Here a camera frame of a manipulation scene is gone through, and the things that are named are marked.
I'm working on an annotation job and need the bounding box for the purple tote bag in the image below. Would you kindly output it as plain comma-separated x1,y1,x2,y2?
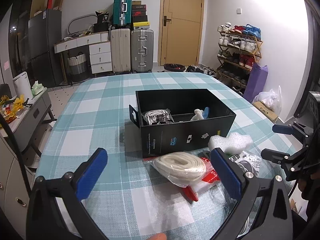
243,63,268,103

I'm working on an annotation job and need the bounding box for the silver aluminium suitcase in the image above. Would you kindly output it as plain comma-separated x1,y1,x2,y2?
131,29,154,73

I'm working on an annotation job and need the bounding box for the white foam piece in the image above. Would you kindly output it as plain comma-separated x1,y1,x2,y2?
208,132,253,155

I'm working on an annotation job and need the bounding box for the wooden door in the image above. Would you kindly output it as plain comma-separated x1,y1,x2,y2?
158,0,204,66

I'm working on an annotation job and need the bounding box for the red and white plastic bag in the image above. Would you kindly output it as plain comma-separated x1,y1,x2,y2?
181,154,223,202

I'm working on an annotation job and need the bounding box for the white rope coil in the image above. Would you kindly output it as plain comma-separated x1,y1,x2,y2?
150,151,208,188

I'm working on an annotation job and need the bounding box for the white air purifier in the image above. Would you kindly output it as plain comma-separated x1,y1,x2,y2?
13,72,34,100

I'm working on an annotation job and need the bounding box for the bamboo shoe rack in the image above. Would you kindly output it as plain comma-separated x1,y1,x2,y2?
215,22,263,94

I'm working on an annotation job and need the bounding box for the white drawer desk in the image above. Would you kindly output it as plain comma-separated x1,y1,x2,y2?
54,31,112,83

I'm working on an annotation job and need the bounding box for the beige suitcase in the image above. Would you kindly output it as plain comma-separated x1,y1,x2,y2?
111,28,131,74

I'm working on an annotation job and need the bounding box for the person's left hand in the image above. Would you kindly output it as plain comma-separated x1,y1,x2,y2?
147,232,167,240

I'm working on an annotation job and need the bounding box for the black and white packet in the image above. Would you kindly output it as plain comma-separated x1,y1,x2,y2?
143,109,174,125

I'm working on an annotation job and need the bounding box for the black bag on desk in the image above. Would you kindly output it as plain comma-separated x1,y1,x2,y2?
93,11,110,33

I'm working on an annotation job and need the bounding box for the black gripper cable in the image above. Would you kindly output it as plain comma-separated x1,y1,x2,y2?
0,114,33,198

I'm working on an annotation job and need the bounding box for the grey tv cabinet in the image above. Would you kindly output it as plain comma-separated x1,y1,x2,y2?
9,88,57,157

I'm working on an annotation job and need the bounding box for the woven laundry basket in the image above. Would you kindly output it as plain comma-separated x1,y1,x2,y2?
67,52,88,82

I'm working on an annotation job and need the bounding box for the yellow plastic bag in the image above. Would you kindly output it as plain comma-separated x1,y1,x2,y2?
1,94,29,124

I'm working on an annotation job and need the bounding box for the black cardboard box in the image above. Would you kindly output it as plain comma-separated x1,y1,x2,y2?
129,89,236,158

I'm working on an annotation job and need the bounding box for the cardboard box on floor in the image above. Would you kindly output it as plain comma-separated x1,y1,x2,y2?
253,101,278,123

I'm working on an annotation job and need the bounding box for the teal plaid tablecloth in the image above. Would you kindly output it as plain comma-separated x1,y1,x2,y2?
36,73,296,239

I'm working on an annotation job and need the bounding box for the black tall cabinet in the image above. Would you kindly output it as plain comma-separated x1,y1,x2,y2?
8,0,45,77

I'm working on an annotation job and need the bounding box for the green snack packet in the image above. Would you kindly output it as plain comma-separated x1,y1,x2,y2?
202,150,210,162

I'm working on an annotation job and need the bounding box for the stack of shoe boxes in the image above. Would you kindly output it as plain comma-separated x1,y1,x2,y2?
131,1,150,30

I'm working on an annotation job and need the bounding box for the teal suitcase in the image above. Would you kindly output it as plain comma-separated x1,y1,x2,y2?
113,0,132,28

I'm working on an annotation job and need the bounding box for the dark grey refrigerator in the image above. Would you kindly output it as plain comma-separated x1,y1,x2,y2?
28,9,63,88

